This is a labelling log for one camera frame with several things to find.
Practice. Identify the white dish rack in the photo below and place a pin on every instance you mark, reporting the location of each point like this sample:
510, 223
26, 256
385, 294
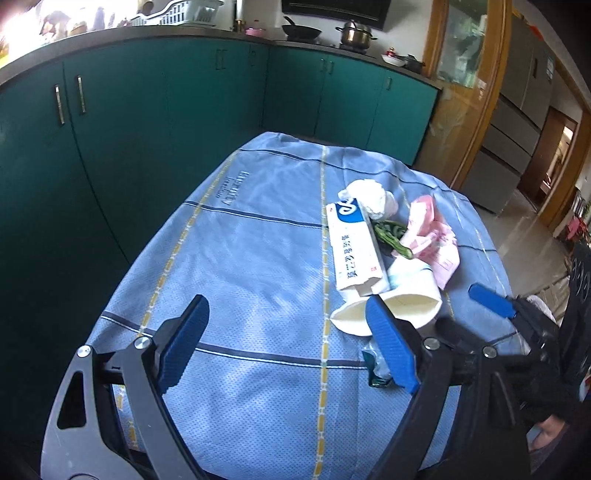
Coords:
184, 11

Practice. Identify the steel cooking pot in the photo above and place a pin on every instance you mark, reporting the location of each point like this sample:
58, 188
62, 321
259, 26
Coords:
354, 36

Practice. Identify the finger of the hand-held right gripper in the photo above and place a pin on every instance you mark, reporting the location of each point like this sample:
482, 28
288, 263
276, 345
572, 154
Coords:
466, 332
489, 300

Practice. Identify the brown interior door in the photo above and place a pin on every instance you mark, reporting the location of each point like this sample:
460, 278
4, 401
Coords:
549, 157

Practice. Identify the white bowl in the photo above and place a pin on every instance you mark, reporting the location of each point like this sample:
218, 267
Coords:
392, 60

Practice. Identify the black lidded pot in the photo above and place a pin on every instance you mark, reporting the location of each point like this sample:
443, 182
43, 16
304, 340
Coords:
414, 64

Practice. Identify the white blue paper cup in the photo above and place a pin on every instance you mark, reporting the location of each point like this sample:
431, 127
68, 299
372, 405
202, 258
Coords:
411, 277

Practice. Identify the black wok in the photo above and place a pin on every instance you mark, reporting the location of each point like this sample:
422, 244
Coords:
302, 31

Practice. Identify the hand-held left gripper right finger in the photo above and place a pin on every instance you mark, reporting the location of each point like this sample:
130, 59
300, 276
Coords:
392, 346

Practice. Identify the dark kitchen countertop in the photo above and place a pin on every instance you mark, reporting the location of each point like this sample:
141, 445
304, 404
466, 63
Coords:
194, 31

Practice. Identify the small teal wrapper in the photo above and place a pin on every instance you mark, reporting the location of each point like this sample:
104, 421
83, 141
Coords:
376, 369

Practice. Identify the wooden framed glass door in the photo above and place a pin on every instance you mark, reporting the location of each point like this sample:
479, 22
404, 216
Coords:
461, 92

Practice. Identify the grey refrigerator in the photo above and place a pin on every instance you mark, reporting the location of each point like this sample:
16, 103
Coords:
517, 115

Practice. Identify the teal lower cabinets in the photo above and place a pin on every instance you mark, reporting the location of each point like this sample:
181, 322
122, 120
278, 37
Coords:
138, 138

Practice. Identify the black range hood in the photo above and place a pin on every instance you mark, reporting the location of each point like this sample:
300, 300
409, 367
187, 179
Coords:
337, 11

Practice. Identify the crumpled white tissue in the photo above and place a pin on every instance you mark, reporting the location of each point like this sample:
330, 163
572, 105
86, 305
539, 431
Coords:
369, 196

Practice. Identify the green pepper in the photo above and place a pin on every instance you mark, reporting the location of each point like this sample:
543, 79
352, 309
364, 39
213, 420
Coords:
390, 233

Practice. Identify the white blue cardboard box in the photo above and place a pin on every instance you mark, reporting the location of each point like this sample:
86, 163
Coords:
351, 249

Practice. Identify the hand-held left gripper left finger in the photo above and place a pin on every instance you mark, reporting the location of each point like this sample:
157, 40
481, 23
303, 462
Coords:
184, 341

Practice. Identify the blue checked tablecloth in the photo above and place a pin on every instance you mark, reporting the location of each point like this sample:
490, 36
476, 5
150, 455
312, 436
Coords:
254, 254

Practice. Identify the pink bowl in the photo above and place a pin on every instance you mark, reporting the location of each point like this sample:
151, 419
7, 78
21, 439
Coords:
253, 32

